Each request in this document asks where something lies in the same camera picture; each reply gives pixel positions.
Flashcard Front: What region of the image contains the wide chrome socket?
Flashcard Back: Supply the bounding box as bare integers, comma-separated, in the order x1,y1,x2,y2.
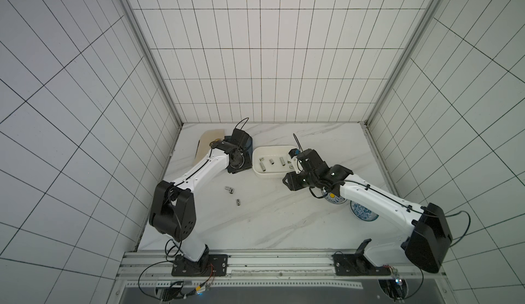
225,186,235,194

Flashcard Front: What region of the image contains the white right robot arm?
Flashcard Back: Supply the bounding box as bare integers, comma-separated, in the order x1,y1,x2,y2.
282,171,453,273

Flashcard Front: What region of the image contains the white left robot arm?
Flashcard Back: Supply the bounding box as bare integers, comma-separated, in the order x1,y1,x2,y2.
148,136,253,264

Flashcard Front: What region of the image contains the white storage box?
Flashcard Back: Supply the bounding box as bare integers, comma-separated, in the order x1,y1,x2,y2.
252,145,299,179

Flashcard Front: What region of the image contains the beige folded cloth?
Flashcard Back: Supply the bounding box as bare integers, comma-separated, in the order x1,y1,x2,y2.
193,129,225,165

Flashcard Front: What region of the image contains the blue yellow patterned bowl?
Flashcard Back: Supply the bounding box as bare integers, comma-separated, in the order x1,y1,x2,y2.
322,189,347,205

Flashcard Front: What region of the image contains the blue white patterned bowl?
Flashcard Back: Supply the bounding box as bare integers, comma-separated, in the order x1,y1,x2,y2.
350,201,379,222

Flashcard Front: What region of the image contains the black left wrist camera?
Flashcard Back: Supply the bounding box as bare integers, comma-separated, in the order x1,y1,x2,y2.
230,128,253,150

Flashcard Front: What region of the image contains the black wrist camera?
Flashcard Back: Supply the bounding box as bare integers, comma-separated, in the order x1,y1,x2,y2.
230,128,253,150
288,148,354,186

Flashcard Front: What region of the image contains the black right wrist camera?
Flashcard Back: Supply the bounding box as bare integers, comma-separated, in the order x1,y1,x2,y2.
288,148,354,186

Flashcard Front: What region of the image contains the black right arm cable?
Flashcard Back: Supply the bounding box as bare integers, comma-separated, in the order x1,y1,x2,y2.
293,132,472,301

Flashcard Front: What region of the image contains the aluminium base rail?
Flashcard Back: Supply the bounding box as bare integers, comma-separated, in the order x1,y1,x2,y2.
114,249,451,297

